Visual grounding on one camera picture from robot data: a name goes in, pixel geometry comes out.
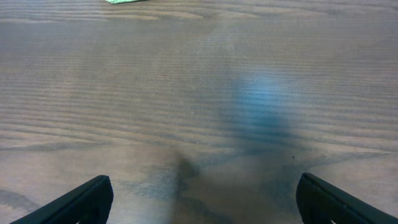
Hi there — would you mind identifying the light green bottom folded cloth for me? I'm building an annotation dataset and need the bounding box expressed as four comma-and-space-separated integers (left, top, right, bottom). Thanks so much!
106, 0, 148, 4

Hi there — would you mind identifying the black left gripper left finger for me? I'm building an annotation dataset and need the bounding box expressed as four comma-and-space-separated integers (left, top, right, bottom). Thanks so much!
11, 175, 114, 224

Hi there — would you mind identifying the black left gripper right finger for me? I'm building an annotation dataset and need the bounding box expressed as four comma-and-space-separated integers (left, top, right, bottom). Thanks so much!
295, 172, 397, 224

